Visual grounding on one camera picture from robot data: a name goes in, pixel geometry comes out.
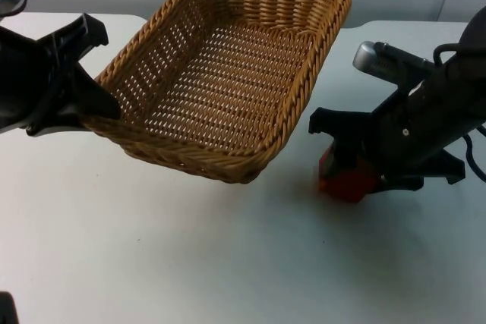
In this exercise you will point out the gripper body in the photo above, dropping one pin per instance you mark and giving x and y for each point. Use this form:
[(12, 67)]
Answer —
[(391, 130), (34, 81)]

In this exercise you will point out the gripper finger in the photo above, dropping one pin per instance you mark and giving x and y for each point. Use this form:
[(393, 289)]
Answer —
[(346, 155), (398, 183), (93, 100)]

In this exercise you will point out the red cube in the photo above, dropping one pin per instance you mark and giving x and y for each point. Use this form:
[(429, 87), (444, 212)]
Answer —
[(343, 183)]

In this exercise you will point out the pale brown wicker basket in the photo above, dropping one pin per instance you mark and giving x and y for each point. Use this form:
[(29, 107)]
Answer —
[(228, 85)]

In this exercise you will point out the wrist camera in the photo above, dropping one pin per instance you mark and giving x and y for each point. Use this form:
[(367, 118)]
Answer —
[(13, 3), (387, 59)]

